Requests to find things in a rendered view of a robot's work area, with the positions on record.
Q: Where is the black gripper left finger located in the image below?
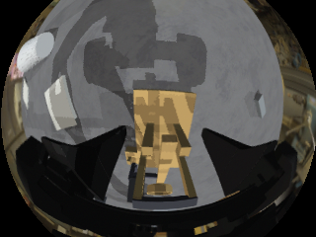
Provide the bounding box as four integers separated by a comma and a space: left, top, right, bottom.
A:
40, 125, 126, 201

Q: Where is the white flat rectangular slab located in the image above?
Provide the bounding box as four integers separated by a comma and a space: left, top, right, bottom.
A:
44, 75, 79, 130
23, 78, 29, 107

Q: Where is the white paper cup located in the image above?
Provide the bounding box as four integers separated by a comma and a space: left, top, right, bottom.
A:
17, 32, 54, 72

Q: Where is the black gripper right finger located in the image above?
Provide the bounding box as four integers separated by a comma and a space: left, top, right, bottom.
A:
202, 127, 277, 197

